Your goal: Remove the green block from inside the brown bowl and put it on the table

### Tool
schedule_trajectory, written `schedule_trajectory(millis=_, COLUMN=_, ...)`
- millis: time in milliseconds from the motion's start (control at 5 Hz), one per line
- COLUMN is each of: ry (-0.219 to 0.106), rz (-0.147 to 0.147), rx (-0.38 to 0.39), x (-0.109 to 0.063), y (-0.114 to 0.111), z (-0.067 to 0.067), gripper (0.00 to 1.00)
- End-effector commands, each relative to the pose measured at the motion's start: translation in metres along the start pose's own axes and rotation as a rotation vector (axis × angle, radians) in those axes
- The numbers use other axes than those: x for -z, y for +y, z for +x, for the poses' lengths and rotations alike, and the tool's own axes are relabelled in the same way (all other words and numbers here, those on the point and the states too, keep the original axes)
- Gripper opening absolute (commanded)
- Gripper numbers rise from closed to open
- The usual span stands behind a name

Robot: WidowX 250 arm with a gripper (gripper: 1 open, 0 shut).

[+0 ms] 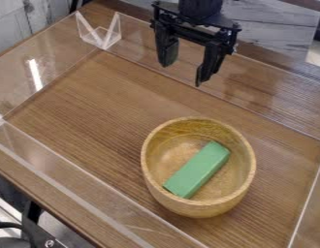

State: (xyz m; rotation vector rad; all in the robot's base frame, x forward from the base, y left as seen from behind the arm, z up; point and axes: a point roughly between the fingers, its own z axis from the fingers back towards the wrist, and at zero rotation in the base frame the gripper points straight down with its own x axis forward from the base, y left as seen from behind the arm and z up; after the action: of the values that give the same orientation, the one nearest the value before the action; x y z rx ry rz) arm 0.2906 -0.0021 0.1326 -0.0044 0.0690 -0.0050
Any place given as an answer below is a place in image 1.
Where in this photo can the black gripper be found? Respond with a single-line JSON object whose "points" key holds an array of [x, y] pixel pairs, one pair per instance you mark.
{"points": [[196, 21]]}

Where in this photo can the green rectangular block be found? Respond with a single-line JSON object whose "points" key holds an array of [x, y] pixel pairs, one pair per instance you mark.
{"points": [[196, 171]]}

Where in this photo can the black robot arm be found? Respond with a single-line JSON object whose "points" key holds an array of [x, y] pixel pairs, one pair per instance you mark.
{"points": [[196, 21]]}

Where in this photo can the brown wooden bowl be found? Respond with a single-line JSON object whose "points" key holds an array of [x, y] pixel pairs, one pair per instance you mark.
{"points": [[170, 145]]}

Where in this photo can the clear acrylic corner bracket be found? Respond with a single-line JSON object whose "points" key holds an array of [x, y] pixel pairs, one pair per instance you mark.
{"points": [[100, 37]]}

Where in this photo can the clear acrylic front wall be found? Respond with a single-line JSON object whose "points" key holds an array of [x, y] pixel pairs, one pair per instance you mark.
{"points": [[91, 206]]}

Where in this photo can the black table leg bracket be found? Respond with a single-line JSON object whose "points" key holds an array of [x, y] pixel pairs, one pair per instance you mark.
{"points": [[38, 237]]}

